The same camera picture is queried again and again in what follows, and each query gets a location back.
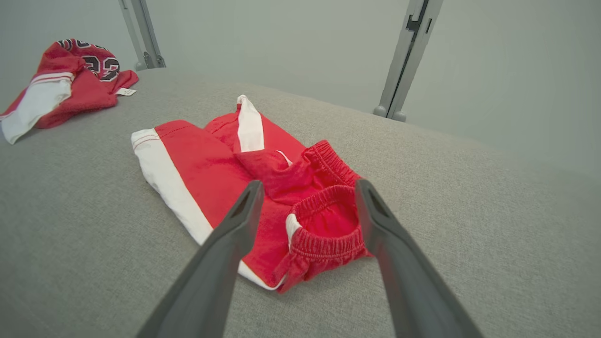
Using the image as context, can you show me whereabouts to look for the red shorts with white trim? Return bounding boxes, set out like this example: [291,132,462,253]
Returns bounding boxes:
[131,94,376,295]

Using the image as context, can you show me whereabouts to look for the red and white jersey shirt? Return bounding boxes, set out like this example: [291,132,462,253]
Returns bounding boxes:
[0,38,140,145]

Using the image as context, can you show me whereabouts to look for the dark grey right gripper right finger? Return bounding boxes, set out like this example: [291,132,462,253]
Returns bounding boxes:
[354,178,485,338]

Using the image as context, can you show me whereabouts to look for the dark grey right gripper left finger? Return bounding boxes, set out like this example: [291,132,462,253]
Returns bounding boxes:
[135,180,266,338]

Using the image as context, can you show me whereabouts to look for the grey metal frame post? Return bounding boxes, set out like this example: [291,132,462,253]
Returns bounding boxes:
[117,0,167,72]
[373,0,444,123]

